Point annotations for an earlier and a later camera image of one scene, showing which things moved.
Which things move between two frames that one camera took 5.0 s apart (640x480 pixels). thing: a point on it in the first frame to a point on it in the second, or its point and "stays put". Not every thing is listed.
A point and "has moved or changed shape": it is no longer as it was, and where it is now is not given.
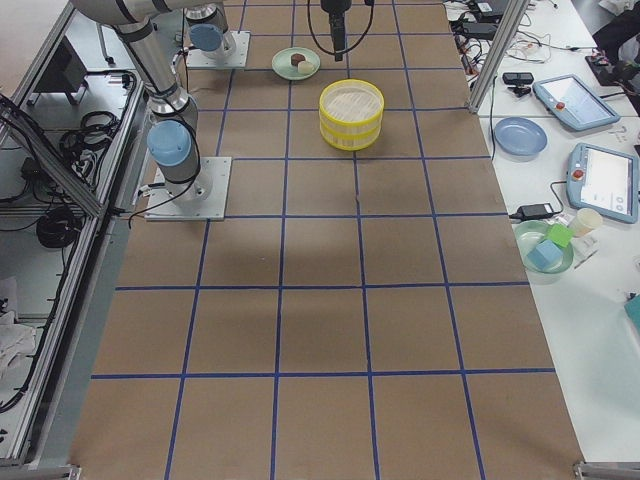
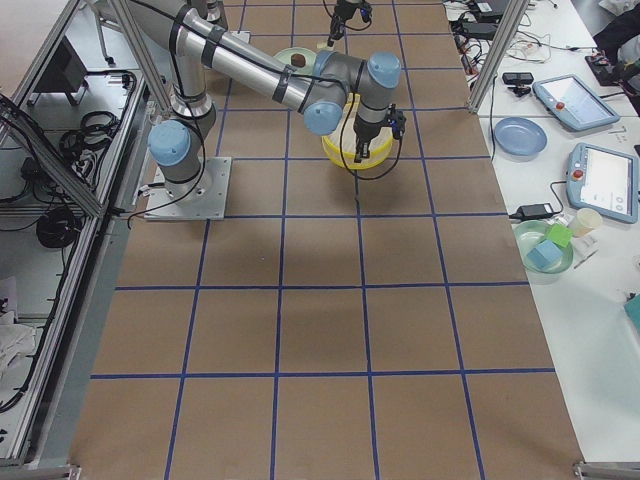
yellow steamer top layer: x=352 y=101 has moved or changed shape
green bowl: x=527 y=234 stays put
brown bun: x=297 y=58 stays put
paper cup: x=586 y=220 stays put
